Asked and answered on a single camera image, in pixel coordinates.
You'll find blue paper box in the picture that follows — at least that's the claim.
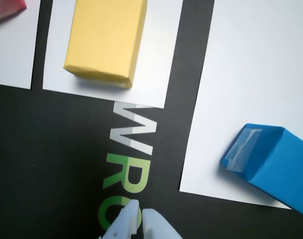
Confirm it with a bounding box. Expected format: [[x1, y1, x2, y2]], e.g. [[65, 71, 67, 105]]
[[219, 123, 303, 220]]

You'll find white zone two sheet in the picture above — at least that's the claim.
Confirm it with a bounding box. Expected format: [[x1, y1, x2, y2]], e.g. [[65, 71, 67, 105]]
[[0, 0, 40, 90]]

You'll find white home zone sheet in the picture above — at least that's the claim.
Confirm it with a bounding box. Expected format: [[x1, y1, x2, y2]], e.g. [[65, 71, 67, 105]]
[[179, 0, 303, 210]]

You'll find yellow paper box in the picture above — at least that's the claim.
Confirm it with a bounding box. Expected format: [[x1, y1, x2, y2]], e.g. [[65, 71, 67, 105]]
[[63, 0, 149, 90]]

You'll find dark grey printed mat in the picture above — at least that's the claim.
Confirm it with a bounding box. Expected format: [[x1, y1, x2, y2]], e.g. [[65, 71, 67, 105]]
[[0, 0, 303, 239]]

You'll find pink paper box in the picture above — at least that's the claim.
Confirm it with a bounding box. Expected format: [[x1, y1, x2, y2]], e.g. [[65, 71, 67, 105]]
[[0, 0, 27, 25]]

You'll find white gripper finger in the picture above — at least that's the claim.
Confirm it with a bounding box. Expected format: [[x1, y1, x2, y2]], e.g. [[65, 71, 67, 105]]
[[98, 199, 143, 239], [142, 208, 183, 239]]

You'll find white zone one sheet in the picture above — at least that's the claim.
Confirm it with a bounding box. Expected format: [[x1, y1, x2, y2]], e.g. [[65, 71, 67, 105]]
[[42, 0, 184, 109]]

